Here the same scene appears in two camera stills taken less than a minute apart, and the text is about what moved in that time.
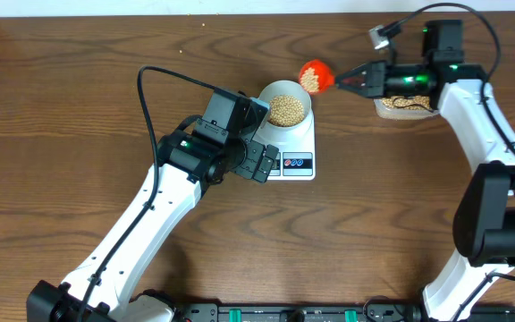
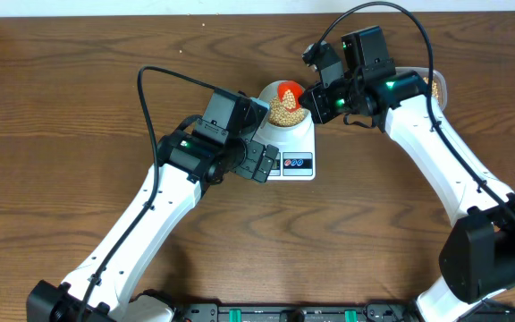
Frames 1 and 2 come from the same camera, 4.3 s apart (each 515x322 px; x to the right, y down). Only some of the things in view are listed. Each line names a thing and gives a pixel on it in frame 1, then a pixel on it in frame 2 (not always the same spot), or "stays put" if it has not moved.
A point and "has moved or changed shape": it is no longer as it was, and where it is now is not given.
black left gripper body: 253,151 stays put
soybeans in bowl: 285,111 stays put
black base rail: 333,312 stays put
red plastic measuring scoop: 325,76 has moved or changed shape
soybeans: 309,80 to 288,99
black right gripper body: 378,80 to 331,103
